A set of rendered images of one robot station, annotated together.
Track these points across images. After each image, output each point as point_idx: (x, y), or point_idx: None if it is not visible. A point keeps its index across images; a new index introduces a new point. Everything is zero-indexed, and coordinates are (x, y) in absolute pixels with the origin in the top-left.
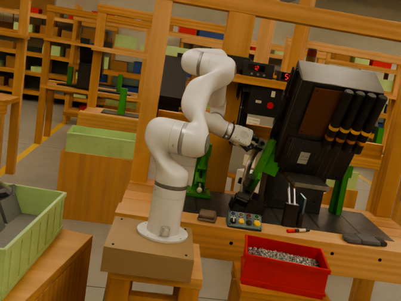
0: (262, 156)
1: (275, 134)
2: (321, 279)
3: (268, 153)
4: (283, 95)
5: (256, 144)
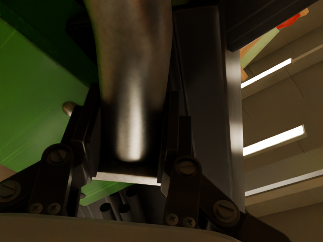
0: (28, 106)
1: (117, 217)
2: None
3: (15, 169)
4: None
5: (89, 181)
